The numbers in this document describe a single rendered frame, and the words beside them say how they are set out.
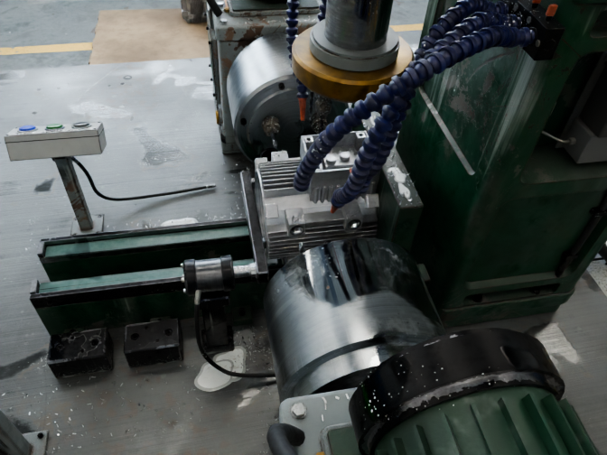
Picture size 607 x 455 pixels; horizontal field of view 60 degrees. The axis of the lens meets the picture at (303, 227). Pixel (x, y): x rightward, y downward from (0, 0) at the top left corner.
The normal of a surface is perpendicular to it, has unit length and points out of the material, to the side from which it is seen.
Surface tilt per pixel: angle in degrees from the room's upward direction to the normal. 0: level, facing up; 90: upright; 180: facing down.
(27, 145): 66
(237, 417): 0
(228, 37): 90
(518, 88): 90
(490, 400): 5
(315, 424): 0
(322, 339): 36
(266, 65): 24
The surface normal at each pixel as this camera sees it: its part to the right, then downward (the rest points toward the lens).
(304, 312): -0.58, -0.46
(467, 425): -0.33, -0.59
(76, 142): 0.19, 0.40
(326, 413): 0.05, -0.68
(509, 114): -0.98, 0.11
